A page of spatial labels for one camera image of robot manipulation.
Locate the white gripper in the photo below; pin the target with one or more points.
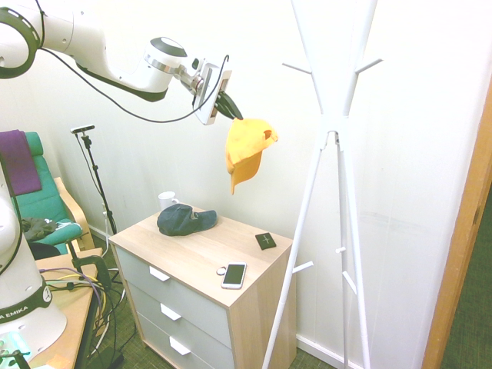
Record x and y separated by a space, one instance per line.
209 92

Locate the orange baseball cap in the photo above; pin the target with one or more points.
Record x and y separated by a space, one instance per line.
246 150

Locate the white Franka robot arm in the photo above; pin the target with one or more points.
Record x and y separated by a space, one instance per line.
84 38

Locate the dark blue baseball cap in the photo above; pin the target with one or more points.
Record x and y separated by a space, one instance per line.
180 221

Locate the white coat rack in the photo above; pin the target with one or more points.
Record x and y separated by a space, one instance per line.
333 119

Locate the white mug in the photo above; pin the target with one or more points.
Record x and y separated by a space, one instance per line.
166 200

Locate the small round key tag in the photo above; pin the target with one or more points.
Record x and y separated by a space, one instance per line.
221 271

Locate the white smartphone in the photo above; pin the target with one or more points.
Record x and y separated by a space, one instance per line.
234 274

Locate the green wooden armchair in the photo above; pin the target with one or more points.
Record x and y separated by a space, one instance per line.
57 207

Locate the wooden chest of drawers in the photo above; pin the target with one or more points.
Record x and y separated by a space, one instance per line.
265 307

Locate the black screw clamp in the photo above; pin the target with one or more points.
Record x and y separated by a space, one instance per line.
98 267

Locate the purple cloth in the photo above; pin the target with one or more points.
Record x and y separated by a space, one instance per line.
19 161

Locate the dark green garment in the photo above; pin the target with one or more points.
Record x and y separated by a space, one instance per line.
38 227

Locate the black cushion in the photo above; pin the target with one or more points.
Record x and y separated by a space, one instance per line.
46 251

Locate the black camera bar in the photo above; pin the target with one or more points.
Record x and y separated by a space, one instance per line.
82 128

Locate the black camera stand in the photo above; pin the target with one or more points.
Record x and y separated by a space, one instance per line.
98 180

